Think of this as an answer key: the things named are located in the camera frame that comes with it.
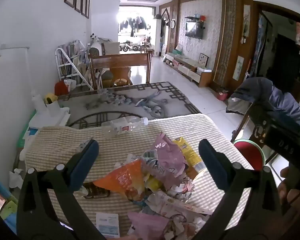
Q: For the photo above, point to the clear plastic bottle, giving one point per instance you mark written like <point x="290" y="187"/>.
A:
<point x="125" y="126"/>

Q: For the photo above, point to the pile of torn paper scraps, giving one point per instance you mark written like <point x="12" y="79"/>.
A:
<point x="180" y="205"/>

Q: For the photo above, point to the hanging wall scroll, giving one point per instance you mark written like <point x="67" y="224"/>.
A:
<point x="246" y="22"/>

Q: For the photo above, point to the wooden television cabinet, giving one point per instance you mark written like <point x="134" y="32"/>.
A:
<point x="190" y="67"/>

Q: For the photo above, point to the yellow toy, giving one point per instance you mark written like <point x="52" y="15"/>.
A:
<point x="50" y="98"/>

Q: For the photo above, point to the white balance bike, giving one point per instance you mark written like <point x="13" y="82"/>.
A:
<point x="130" y="47"/>

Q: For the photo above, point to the grey blue jacket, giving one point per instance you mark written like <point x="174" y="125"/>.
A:
<point x="277" y="97"/>

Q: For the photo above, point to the person's right hand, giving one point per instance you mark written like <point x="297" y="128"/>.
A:
<point x="293" y="197"/>

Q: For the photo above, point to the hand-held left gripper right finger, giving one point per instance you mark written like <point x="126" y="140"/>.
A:
<point x="211" y="162"/>

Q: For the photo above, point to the beige striped cloth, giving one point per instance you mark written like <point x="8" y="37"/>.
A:
<point x="130" y="145"/>

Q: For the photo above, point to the grey floral table cover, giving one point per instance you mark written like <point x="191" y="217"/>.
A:
<point x="130" y="105"/>

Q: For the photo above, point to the round wall mirror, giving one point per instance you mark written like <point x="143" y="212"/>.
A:
<point x="173" y="24"/>

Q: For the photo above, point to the panda plush toy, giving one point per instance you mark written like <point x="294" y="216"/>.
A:
<point x="95" y="38"/>

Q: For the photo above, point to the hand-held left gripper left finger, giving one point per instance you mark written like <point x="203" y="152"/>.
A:
<point x="86" y="160"/>

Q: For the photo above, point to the red basin green rim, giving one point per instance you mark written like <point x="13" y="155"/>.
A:
<point x="250" y="155"/>

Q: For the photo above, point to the white desk lamp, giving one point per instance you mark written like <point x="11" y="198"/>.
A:
<point x="38" y="103"/>

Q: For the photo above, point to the white storage box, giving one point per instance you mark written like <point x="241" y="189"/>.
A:
<point x="52" y="116"/>

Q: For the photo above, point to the small red bucket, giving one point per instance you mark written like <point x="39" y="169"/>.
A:
<point x="222" y="96"/>

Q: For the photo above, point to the white blue packet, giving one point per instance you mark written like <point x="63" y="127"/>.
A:
<point x="107" y="225"/>

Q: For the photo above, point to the orange snack wrapper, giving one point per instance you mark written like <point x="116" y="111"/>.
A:
<point x="122" y="177"/>

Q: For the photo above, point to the small framed picture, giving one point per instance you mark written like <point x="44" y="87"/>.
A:
<point x="203" y="59"/>

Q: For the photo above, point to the blue white wrapper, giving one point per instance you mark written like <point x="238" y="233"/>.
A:
<point x="150" y="163"/>

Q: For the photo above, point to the brown wooden side table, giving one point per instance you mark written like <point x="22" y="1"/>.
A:
<point x="120" y="60"/>

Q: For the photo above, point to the yellow snack wrapper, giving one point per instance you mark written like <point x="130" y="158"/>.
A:
<point x="187" y="152"/>

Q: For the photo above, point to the white metal rack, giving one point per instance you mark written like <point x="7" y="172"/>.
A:
<point x="65" y="60"/>

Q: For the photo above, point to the pink silver-lined snack wrapper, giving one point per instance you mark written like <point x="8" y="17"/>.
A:
<point x="168" y="155"/>

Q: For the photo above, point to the wall television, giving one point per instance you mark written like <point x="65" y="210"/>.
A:
<point x="193" y="30"/>

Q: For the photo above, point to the white sofa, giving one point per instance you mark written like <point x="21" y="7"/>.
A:
<point x="107" y="46"/>

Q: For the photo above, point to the pink plastic bag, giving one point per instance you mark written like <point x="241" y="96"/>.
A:
<point x="147" y="225"/>

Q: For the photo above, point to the red bag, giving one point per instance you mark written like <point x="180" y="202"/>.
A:
<point x="60" y="88"/>

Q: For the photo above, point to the hanging clothes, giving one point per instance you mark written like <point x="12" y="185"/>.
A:
<point x="135" y="25"/>

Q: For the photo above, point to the crumpled white tissue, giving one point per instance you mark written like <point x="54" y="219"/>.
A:
<point x="16" y="178"/>

